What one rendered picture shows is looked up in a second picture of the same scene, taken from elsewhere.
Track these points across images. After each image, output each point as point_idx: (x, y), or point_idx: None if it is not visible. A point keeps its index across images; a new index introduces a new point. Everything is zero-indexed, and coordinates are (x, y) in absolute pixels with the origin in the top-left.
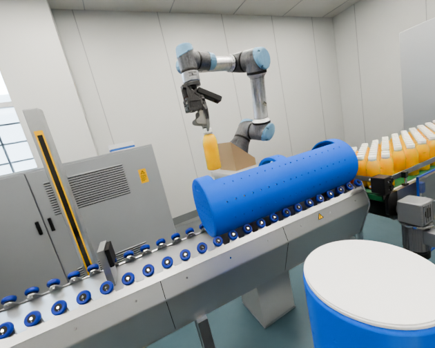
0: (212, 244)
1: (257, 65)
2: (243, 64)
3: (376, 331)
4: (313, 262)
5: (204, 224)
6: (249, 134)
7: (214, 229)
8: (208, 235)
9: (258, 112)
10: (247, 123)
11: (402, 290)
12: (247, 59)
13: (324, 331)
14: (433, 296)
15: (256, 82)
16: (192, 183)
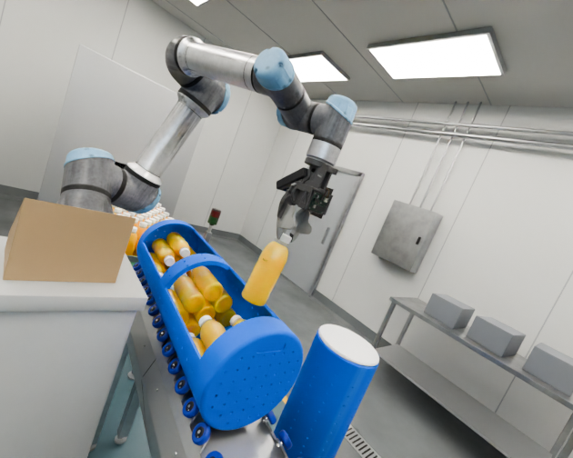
0: (250, 435)
1: (220, 107)
2: (205, 84)
3: None
4: (346, 353)
5: (235, 415)
6: (122, 194)
7: (283, 397)
8: (215, 438)
9: (165, 166)
10: (115, 168)
11: (358, 342)
12: (216, 85)
13: (365, 383)
14: (359, 338)
15: (196, 123)
16: (254, 343)
